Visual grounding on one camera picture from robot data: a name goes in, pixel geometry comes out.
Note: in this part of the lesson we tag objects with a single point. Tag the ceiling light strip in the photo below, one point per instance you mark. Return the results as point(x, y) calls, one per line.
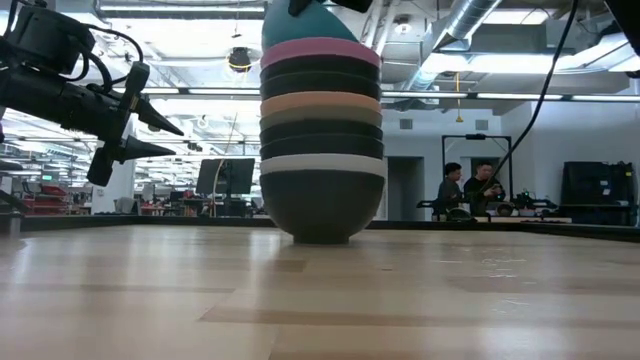
point(220, 91)

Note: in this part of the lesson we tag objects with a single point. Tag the black aluminium table frame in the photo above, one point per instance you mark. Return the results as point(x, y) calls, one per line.
point(150, 221)

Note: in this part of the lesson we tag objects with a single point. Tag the blue bowl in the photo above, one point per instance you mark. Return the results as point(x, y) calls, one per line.
point(310, 25)

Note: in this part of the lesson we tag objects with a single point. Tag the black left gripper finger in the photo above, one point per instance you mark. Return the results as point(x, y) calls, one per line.
point(142, 149)
point(150, 116)

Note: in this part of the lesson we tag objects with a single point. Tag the black metal frame stand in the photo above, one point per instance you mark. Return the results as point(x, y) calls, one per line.
point(475, 136)

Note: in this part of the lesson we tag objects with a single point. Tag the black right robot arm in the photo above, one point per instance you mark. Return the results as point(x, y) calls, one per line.
point(630, 20)

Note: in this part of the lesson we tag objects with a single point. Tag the distant robot workstation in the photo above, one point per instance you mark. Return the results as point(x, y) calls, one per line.
point(530, 205)

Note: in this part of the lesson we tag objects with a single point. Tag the orange bowl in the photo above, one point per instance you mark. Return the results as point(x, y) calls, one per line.
point(320, 102)

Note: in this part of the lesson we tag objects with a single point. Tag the white bowl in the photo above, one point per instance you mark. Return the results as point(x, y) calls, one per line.
point(320, 162)

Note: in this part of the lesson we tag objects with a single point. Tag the dark monitor back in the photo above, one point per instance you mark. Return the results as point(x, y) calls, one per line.
point(225, 176)

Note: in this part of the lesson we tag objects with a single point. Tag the wall vent grille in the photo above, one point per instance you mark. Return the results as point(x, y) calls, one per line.
point(406, 124)
point(481, 125)

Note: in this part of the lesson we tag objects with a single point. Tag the pink bowl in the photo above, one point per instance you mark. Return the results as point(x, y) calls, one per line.
point(320, 50)

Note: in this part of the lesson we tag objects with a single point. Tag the person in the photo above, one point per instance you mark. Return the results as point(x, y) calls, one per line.
point(450, 192)
point(480, 190)

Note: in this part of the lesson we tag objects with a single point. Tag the black equipment cabinet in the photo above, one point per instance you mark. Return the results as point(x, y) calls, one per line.
point(595, 190)

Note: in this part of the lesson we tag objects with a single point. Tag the silver ceiling duct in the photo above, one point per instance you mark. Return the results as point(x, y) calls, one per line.
point(465, 20)

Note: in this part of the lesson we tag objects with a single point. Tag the ceiling dome camera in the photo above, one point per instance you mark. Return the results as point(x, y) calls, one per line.
point(240, 59)

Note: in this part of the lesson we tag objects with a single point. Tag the red storage shelf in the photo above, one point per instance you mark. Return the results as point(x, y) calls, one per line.
point(50, 191)

